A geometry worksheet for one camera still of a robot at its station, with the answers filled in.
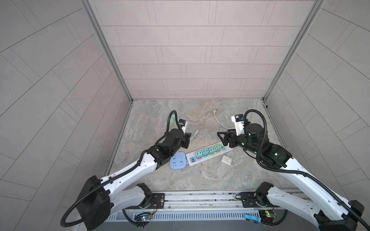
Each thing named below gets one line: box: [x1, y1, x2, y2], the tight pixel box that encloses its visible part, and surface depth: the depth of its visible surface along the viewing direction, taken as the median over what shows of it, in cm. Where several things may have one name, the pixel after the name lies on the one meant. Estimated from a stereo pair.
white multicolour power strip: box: [185, 146, 234, 167], surface depth 85 cm
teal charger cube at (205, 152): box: [201, 148, 210, 157], surface depth 83 cm
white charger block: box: [221, 154, 234, 166], surface depth 84 cm
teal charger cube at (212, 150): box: [208, 146, 217, 154], surface depth 84 cm
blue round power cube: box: [169, 152, 187, 170], surface depth 82 cm
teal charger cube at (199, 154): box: [195, 150, 203, 159], surface depth 82 cm
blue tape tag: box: [243, 214, 262, 223], surface depth 67 cm
